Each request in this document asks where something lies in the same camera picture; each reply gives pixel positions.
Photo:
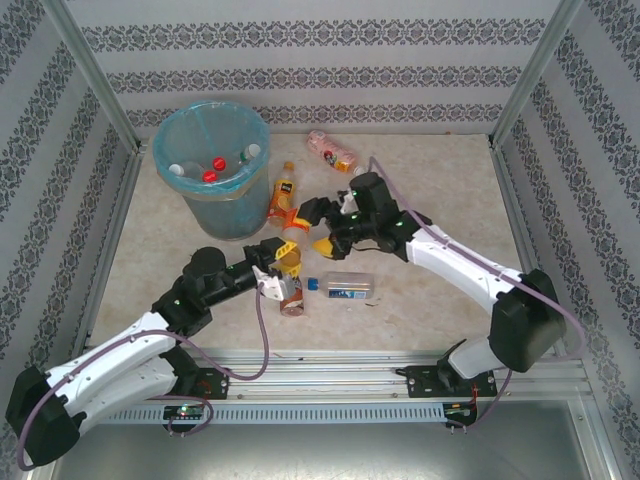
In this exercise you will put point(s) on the orange juice bottle yellow cap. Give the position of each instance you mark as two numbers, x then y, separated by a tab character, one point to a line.
282	192

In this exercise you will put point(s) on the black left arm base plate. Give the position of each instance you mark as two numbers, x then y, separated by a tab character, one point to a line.
217	382

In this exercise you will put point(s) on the grey plastic waste bin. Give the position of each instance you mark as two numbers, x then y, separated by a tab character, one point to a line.
230	215

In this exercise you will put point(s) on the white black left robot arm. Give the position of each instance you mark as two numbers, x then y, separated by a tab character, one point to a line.
125	380

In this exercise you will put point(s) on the pink printed plastic bottle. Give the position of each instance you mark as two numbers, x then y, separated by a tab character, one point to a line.
330	150

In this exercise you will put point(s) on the aluminium frame post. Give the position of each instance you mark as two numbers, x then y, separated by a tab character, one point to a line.
545	50
83	50

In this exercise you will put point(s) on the clear water bottle blue cap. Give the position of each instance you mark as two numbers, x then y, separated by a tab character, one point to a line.
345	286

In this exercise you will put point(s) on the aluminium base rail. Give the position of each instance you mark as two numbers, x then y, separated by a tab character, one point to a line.
310	372

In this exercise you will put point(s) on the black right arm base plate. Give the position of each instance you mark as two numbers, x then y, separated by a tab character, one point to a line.
417	382

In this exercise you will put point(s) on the grey steel sheet shelf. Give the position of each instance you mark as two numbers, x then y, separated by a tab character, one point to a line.
320	455

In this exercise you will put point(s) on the brown coffee drink bottle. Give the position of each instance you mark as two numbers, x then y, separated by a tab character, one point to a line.
294	305

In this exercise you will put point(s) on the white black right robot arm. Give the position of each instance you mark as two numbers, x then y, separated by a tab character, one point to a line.
450	260

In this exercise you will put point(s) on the blue plastic bin liner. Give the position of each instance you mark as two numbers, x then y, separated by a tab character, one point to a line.
200	130

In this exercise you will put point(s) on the small black controller board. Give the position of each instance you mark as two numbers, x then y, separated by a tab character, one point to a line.
457	411
192	412

